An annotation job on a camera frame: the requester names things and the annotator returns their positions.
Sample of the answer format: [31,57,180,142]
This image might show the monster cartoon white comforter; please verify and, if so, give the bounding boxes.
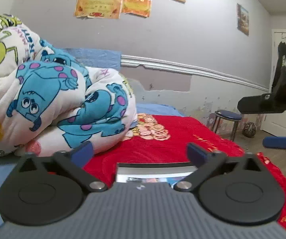
[0,14,138,157]

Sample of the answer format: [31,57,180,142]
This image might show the blue round stool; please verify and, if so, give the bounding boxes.
[210,109,244,142]

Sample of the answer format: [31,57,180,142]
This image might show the small wall picture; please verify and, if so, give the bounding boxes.
[237,3,249,36]

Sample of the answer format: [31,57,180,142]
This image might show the patterned ball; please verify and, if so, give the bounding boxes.
[242,122,257,138]

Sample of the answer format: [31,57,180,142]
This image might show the red plush bed blanket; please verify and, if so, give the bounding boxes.
[83,116,286,229]

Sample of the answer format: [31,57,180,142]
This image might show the black shallow box tray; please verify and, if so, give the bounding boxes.
[115,162,196,183]

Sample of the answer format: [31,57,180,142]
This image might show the white door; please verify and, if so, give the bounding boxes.
[261,29,286,136]

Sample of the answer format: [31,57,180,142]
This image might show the orange certificate poster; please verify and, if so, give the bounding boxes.
[122,0,151,18]
[74,0,123,19]

